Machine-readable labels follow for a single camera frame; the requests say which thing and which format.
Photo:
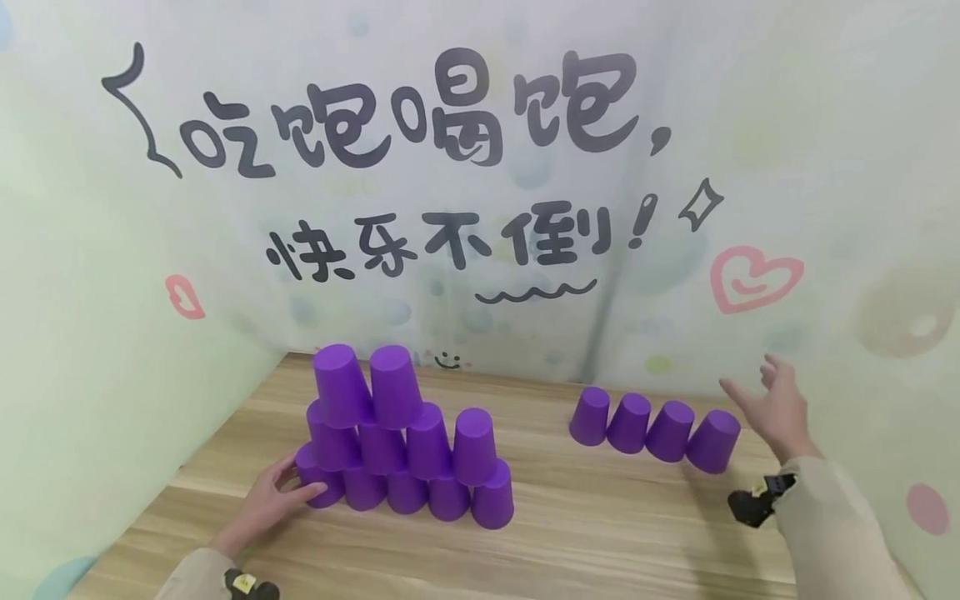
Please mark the person's right hand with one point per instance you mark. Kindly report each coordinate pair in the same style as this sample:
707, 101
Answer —
784, 417

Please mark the person's left hand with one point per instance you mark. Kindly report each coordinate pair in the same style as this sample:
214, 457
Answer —
262, 508

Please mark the person's left thumb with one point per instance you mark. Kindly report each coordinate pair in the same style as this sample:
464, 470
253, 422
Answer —
306, 493

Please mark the person's right thumb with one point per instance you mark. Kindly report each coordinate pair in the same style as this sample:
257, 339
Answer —
739, 396

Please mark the person's right fingers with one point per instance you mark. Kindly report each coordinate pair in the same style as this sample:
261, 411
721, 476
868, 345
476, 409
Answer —
771, 372

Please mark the person's left fingers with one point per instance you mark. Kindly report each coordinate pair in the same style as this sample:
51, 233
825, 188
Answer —
282, 471

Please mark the pyramid of purple cups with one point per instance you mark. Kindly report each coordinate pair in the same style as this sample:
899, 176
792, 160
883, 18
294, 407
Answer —
405, 442

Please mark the person's left forearm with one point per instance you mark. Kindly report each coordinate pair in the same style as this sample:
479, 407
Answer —
196, 579

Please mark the person's right forearm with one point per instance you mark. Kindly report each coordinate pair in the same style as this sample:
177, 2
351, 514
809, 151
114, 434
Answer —
840, 533

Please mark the purple plastic cup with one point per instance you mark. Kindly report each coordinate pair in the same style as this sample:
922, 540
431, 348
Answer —
589, 417
669, 433
628, 425
712, 443

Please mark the black wrist band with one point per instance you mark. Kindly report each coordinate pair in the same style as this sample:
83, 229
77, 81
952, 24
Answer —
757, 502
251, 587

